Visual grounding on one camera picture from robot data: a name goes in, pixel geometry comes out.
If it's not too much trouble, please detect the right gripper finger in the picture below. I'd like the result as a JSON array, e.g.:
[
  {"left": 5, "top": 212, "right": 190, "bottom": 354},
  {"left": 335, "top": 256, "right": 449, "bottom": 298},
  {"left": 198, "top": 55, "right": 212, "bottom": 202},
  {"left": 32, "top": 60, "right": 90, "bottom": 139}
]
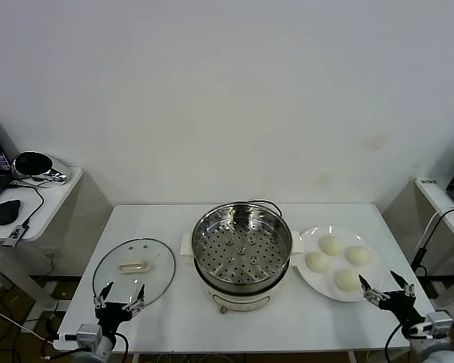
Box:
[
  {"left": 390, "top": 269, "right": 416, "bottom": 300},
  {"left": 358, "top": 275, "right": 383, "bottom": 307}
]

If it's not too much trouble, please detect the shiny chrome black device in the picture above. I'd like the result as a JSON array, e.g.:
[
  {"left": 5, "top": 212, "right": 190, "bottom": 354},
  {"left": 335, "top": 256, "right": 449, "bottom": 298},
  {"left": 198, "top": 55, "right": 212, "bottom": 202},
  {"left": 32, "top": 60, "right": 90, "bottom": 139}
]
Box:
[{"left": 11, "top": 150, "right": 69, "bottom": 185}]

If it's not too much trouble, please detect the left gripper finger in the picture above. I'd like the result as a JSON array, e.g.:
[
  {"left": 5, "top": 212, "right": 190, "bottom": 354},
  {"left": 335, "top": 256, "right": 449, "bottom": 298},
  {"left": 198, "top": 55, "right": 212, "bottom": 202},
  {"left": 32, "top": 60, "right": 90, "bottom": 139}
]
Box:
[
  {"left": 121, "top": 284, "right": 147, "bottom": 315},
  {"left": 92, "top": 281, "right": 114, "bottom": 308}
]

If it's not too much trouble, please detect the white hanging cable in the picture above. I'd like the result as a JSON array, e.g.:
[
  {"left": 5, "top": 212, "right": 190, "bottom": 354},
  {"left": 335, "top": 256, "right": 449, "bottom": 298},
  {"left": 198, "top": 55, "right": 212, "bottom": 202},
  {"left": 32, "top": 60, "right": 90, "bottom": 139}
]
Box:
[{"left": 419, "top": 203, "right": 454, "bottom": 250}]

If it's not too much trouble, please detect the glass lid with cream handle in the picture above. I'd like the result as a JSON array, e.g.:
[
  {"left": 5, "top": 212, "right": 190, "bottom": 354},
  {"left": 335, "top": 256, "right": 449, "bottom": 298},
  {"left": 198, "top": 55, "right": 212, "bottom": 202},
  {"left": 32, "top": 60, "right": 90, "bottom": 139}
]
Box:
[{"left": 92, "top": 237, "right": 177, "bottom": 308}]

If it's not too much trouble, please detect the black cooker power cable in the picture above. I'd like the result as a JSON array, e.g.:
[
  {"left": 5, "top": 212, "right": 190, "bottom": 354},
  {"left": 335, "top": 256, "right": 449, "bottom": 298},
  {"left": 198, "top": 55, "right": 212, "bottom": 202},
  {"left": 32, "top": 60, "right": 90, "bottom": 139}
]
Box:
[{"left": 247, "top": 199, "right": 285, "bottom": 219}]

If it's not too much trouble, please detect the black hanging cable with adapter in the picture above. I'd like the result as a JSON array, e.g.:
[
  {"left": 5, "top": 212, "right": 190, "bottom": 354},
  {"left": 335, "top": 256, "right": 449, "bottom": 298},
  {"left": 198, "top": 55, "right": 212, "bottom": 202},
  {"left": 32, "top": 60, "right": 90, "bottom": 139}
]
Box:
[{"left": 410, "top": 208, "right": 454, "bottom": 279}]

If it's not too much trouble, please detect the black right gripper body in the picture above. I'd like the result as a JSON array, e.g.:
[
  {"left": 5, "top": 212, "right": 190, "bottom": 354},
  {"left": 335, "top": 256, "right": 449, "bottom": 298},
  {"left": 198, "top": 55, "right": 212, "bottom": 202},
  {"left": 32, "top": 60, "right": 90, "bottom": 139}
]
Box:
[{"left": 377, "top": 290, "right": 425, "bottom": 331}]

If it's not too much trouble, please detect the steel steamer pot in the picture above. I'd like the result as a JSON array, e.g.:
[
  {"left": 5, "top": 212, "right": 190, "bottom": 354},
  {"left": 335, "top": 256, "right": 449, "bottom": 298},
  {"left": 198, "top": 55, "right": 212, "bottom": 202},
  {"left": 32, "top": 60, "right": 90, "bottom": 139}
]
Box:
[{"left": 179, "top": 229, "right": 306, "bottom": 315}]

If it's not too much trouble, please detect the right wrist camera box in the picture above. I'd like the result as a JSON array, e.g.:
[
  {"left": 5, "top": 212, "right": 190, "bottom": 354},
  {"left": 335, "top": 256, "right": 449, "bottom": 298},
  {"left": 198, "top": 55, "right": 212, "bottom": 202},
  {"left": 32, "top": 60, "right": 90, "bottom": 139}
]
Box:
[{"left": 425, "top": 312, "right": 454, "bottom": 340}]

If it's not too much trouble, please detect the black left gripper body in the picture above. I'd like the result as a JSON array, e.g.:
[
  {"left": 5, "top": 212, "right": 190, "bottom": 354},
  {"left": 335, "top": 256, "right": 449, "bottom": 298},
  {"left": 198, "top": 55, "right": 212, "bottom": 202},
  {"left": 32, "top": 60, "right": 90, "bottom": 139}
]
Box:
[{"left": 94, "top": 301, "right": 134, "bottom": 338}]

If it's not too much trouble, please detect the white round plate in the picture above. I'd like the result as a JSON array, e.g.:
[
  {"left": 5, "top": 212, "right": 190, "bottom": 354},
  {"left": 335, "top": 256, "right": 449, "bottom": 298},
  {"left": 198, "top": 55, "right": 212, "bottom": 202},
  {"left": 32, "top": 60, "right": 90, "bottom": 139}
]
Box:
[{"left": 297, "top": 225, "right": 385, "bottom": 303}]

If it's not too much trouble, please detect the small USB hub adapter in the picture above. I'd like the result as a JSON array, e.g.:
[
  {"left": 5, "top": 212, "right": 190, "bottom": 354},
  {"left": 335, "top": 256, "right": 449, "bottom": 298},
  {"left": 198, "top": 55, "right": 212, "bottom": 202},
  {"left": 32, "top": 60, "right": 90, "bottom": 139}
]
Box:
[{"left": 2, "top": 222, "right": 28, "bottom": 249}]

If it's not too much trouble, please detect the black thin desk cable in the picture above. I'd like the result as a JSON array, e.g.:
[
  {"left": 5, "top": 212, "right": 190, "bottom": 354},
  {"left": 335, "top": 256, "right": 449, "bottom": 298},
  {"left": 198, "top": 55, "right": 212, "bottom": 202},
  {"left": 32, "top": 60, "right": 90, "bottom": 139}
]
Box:
[{"left": 9, "top": 181, "right": 45, "bottom": 228}]

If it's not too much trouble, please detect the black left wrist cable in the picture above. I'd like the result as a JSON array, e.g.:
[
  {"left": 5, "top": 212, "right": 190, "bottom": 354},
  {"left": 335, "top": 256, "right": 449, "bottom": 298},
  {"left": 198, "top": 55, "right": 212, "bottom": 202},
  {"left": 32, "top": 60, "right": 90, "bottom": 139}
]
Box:
[{"left": 112, "top": 333, "right": 129, "bottom": 363}]

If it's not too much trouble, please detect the white steamed baozi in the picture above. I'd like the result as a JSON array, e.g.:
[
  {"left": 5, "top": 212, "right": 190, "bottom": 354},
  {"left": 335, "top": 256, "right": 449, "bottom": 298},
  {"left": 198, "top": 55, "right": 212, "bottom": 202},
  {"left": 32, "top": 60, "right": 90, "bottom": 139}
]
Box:
[
  {"left": 320, "top": 234, "right": 344, "bottom": 257},
  {"left": 305, "top": 251, "right": 330, "bottom": 272},
  {"left": 344, "top": 245, "right": 372, "bottom": 266},
  {"left": 333, "top": 268, "right": 361, "bottom": 293}
]

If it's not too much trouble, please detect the perforated steel steamer basket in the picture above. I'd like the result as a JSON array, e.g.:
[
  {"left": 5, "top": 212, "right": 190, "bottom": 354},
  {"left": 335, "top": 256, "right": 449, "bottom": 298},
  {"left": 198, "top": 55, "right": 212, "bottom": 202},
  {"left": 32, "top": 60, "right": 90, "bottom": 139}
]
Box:
[{"left": 191, "top": 202, "right": 293, "bottom": 294}]

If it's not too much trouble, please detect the black computer mouse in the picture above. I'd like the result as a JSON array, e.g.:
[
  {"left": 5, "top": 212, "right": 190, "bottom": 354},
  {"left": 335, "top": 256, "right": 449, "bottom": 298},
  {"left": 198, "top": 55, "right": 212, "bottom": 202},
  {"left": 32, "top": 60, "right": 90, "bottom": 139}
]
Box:
[{"left": 0, "top": 199, "right": 22, "bottom": 227}]

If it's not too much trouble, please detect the white floor cable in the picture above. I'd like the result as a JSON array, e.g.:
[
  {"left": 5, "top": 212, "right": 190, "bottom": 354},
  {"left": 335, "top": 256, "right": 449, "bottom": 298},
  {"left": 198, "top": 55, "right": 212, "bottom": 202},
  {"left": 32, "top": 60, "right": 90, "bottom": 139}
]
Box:
[{"left": 0, "top": 305, "right": 56, "bottom": 347}]

